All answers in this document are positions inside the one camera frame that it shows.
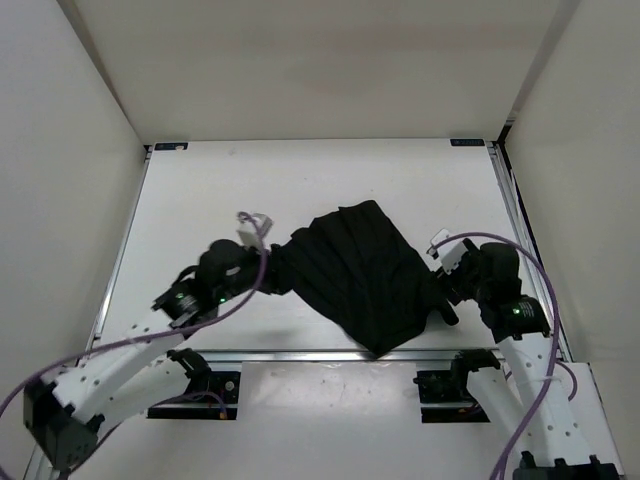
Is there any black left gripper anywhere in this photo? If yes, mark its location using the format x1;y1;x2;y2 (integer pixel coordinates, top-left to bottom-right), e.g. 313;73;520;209
216;238;305;302

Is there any black skirt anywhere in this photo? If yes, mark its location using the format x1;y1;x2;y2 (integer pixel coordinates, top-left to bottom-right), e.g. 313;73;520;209
269;200;459;357

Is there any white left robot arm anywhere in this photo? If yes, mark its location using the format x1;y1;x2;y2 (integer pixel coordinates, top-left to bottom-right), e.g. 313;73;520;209
23;238;268;472

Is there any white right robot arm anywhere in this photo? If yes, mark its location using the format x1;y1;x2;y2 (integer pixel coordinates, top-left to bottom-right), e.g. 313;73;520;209
431;233;620;479

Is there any blue right corner label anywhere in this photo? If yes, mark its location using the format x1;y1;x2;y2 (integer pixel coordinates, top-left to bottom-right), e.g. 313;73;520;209
450;138;485;148

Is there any blue corner label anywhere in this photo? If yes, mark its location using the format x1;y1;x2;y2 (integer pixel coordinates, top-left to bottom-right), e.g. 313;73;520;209
153;142;189;151
450;138;485;148

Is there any blue left corner label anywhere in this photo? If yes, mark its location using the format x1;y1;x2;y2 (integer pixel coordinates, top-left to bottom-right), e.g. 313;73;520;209
153;142;189;151

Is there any white front cover panel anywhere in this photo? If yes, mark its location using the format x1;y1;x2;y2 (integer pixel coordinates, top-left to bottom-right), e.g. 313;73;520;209
77;361;507;479

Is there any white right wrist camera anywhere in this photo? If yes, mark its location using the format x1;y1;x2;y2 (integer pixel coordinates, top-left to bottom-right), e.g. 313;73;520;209
427;229;468;275

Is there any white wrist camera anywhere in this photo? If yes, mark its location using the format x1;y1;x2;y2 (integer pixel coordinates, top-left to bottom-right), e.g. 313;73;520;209
237;212;273;249
427;229;468;275

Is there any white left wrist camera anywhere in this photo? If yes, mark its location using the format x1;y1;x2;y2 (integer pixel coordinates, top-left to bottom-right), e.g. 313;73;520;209
237;212;273;249

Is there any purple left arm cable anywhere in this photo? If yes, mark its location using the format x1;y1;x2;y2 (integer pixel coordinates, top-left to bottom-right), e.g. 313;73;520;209
0;209;276;416

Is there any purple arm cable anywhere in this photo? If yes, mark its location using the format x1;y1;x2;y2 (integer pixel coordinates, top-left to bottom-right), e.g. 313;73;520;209
0;209;276;416
434;231;581;480

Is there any aluminium right side rail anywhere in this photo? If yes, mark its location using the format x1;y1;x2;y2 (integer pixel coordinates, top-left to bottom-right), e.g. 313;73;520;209
492;119;574;362

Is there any aluminium rail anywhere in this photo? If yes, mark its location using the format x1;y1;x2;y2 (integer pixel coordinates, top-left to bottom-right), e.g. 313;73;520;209
189;350;566;364
492;119;574;362

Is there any aluminium front rail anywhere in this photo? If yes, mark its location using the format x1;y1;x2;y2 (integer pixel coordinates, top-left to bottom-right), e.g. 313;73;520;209
189;350;566;364

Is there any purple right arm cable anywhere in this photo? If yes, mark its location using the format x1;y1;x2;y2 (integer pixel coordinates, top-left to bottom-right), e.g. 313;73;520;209
434;231;581;480

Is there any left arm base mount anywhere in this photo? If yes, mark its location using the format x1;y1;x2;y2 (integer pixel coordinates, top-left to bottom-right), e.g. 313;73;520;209
146;364;241;421

